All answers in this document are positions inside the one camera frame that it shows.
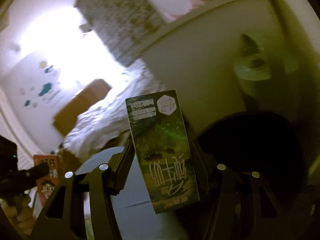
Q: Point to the green trash bag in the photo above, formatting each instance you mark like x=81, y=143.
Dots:
x=265, y=64

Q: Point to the green milk carton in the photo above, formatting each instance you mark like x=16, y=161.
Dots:
x=162, y=149

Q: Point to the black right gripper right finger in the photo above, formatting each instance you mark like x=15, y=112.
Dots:
x=258, y=189

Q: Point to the left hand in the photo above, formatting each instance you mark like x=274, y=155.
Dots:
x=21, y=216

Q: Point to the white rumpled duvet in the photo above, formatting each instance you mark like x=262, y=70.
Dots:
x=107, y=118

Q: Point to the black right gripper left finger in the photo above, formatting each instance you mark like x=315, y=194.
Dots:
x=63, y=216

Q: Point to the wooden bed headboard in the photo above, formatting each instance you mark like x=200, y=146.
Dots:
x=65, y=119

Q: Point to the white cabinet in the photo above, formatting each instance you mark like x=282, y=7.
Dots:
x=194, y=56

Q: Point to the red snack box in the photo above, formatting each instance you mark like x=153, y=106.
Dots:
x=46, y=184

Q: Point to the grey patterned curtain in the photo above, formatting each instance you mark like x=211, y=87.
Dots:
x=122, y=25

